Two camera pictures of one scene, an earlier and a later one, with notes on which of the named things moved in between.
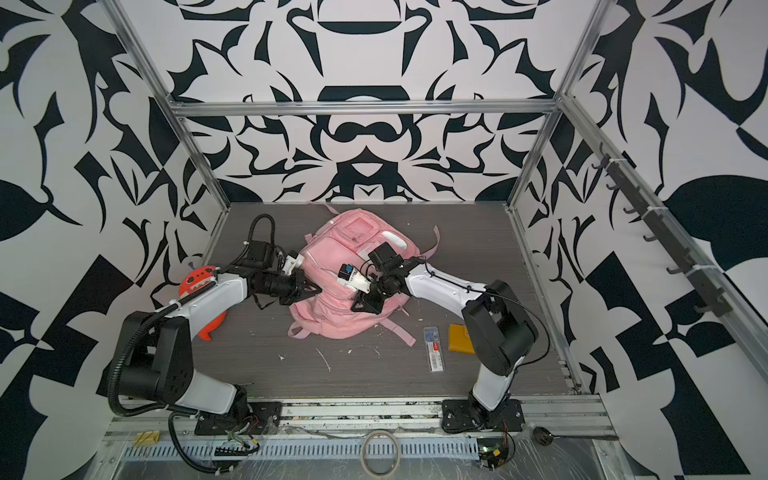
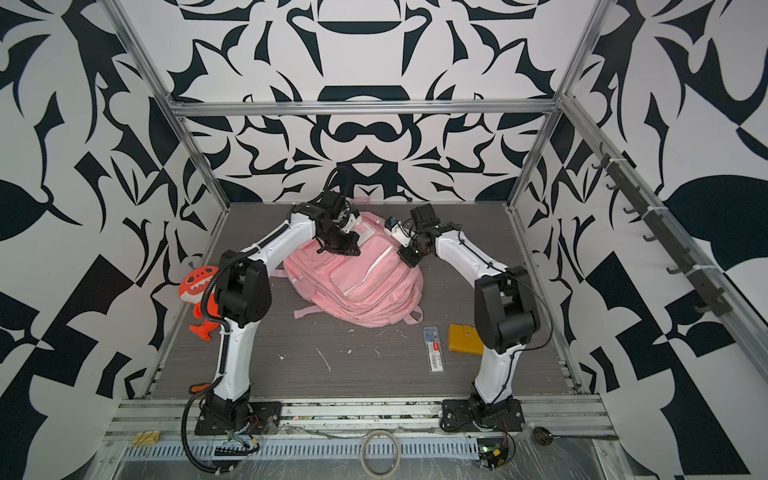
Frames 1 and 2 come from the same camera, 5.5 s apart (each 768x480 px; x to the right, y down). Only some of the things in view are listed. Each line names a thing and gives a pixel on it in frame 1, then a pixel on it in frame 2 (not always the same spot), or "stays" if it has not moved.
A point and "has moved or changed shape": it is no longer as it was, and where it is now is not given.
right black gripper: x=369 y=304 → x=405 y=254
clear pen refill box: x=434 y=349 stays
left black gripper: x=300 y=289 → x=350 y=248
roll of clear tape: x=397 y=460 stays
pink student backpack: x=348 y=238 has moved or changed shape
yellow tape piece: x=147 y=438 stays
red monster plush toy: x=194 y=280 stays
